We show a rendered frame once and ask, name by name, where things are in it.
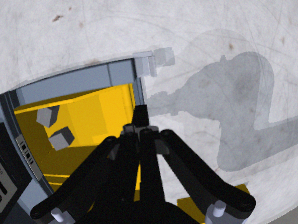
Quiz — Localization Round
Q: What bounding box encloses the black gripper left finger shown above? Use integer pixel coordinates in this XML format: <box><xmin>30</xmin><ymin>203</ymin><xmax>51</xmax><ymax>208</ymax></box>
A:
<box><xmin>30</xmin><ymin>105</ymin><xmax>141</xmax><ymax>224</ymax></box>

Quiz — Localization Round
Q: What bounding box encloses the grey metal block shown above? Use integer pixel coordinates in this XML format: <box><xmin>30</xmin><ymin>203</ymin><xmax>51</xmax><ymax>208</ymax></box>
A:
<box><xmin>36</xmin><ymin>105</ymin><xmax>60</xmax><ymax>128</ymax></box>
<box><xmin>48</xmin><ymin>126</ymin><xmax>75</xmax><ymax>151</ymax></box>

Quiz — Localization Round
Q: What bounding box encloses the dark blue-grey metal shelf rack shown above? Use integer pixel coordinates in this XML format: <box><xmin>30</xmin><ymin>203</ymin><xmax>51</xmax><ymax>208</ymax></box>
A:
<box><xmin>0</xmin><ymin>51</ymin><xmax>157</xmax><ymax>224</ymax></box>

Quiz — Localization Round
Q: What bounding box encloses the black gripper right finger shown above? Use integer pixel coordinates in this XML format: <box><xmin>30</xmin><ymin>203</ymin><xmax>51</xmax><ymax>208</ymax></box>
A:
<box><xmin>138</xmin><ymin>104</ymin><xmax>256</xmax><ymax>224</ymax></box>

